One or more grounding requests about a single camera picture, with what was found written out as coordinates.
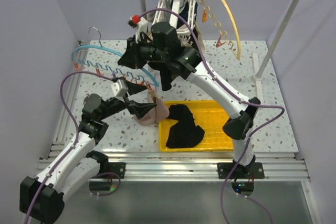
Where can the white rectangular clip hanger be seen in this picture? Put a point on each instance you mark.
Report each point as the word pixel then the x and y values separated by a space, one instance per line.
pixel 161 16

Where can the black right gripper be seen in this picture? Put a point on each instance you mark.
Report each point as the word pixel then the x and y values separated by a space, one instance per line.
pixel 131 57

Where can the black underwear beige waistband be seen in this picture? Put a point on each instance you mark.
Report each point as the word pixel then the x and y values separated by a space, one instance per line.
pixel 166 74

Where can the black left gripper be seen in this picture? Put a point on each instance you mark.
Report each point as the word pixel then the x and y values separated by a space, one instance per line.
pixel 138 108

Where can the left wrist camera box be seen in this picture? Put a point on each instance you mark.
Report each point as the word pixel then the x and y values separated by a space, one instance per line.
pixel 119 88

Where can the navy blue underwear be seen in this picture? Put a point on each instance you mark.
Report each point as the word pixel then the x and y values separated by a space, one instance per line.
pixel 184 11

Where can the pink beige underwear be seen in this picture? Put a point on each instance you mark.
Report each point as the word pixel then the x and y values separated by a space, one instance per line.
pixel 157 114

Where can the yellow round clip hanger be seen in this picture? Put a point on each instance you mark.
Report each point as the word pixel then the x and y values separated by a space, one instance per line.
pixel 208 14

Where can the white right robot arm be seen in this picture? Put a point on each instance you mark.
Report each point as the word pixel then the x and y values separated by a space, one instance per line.
pixel 165 53

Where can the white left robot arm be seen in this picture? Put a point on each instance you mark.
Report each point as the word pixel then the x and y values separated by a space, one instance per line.
pixel 43 197

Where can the blue round clip hanger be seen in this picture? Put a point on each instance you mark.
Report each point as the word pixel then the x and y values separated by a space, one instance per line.
pixel 106 67

